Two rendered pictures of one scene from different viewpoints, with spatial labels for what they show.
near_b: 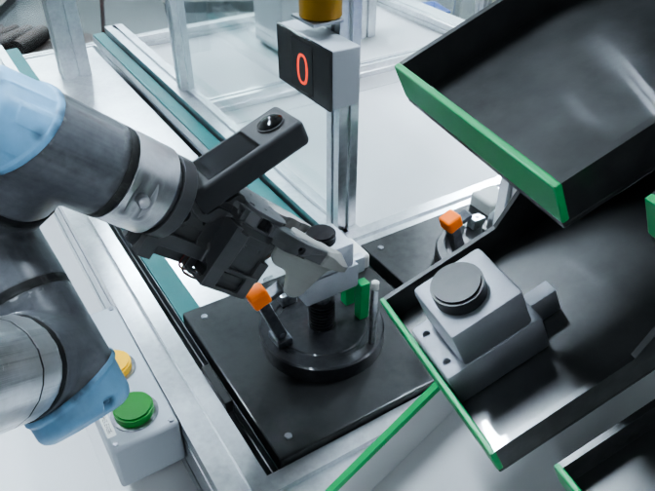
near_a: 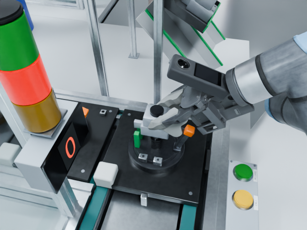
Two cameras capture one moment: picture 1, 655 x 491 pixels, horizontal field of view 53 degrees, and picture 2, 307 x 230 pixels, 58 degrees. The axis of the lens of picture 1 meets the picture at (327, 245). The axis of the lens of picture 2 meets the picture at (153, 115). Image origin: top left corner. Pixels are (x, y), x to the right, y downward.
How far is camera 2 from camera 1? 88 cm
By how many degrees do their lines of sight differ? 87
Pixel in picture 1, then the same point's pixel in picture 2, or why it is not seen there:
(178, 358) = (213, 185)
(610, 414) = (166, 24)
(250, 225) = not seen: hidden behind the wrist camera
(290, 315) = (163, 155)
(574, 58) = not seen: outside the picture
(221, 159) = (210, 74)
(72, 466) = (262, 218)
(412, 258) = (81, 154)
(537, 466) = (180, 43)
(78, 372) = not seen: hidden behind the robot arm
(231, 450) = (218, 138)
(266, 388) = (193, 144)
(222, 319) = (184, 185)
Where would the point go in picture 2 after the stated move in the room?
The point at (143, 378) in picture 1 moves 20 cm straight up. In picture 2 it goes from (232, 185) to (255, 130)
